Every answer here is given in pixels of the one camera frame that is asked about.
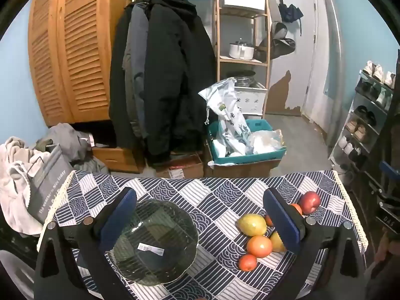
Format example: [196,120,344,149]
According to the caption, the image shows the dark hanging umbrella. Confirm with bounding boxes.
[278,2,304,36]

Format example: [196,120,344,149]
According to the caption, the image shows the yellow pear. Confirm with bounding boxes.
[269,231,286,253]

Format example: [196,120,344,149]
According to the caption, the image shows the grey shoe rack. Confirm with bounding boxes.
[328,69,396,176]

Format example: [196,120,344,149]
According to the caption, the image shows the dark hanging jacket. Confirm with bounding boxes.
[109,3,135,147]

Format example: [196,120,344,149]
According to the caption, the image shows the wooden louvered wardrobe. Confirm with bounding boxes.
[27,0,126,127]

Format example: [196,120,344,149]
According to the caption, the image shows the white printed plastic bag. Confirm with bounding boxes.
[198,77,251,157]

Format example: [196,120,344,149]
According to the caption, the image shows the black hanging coat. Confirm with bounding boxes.
[144,0,217,166]

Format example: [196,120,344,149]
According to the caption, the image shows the large green pear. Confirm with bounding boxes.
[236,214,268,236]

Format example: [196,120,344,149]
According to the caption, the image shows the red apple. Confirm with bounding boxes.
[299,191,321,215]

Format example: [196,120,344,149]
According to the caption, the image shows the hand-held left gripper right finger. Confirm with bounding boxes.
[263,187,366,300]

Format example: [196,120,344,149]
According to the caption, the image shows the white door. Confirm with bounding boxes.
[273,0,316,116]

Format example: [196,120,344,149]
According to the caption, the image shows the dark glass plate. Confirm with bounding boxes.
[108,198,200,286]

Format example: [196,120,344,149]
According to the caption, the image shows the blue white patterned tablecloth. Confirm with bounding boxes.
[37,169,369,300]

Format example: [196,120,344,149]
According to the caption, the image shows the rows of shoes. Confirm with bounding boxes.
[339,61,397,163]

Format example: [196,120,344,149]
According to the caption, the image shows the beige crumpled cloth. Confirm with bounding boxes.
[0,136,51,236]

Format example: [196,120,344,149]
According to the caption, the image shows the clear plastic bag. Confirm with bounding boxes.
[247,129,283,155]

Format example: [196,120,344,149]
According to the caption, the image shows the cardboard box with red label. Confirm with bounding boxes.
[154,153,204,179]

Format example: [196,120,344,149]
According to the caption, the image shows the brown cardboard box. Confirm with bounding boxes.
[92,146,140,173]

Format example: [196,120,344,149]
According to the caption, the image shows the wooden shelf rack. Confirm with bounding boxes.
[215,0,272,119]

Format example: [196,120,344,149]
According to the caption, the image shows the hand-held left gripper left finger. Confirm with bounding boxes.
[34,187,138,300]

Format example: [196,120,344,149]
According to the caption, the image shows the white cooking pot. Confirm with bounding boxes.
[229,39,255,60]

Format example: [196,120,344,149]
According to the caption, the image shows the white patterned storage box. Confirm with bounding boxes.
[234,86,269,116]

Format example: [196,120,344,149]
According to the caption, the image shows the grey crumpled clothing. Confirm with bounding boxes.
[36,123,108,174]

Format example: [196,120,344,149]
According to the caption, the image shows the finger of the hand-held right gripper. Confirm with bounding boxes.
[372,184,400,208]
[379,160,400,180]

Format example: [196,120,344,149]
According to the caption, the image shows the plain cardboard box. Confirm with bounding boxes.
[204,159,282,178]

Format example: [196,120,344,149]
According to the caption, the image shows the steel pot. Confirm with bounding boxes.
[233,71,257,87]

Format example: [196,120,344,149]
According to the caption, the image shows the teal plastic basket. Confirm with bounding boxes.
[208,119,287,166]

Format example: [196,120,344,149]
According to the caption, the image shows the grey paper bag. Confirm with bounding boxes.
[26,144,74,224]

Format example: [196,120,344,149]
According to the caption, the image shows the grey hanging jacket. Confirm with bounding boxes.
[122,1,151,138]

